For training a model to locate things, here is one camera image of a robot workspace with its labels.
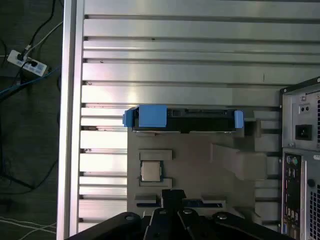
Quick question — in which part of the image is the silver CPU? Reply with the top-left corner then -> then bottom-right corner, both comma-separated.
140,160 -> 165,181

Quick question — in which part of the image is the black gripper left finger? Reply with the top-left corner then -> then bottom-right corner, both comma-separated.
64,189 -> 175,240

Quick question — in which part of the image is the black PC case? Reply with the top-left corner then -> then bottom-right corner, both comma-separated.
279,76 -> 320,240

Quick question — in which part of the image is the white power strip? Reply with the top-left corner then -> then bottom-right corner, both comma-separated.
6,49 -> 48,77

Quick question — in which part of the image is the blue floor cable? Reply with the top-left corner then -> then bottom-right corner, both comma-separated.
0,68 -> 61,97

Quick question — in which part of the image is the thick black floor cable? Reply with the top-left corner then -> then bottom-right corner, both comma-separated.
0,173 -> 36,190

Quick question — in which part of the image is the hard disk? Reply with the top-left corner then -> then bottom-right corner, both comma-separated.
122,104 -> 245,134

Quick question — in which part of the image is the grey parts rack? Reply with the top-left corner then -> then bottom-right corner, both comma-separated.
126,109 -> 268,226

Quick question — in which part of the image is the white floor cable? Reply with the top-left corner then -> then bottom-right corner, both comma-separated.
26,21 -> 64,51

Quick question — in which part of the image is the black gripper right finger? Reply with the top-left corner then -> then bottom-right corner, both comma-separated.
173,189 -> 291,240

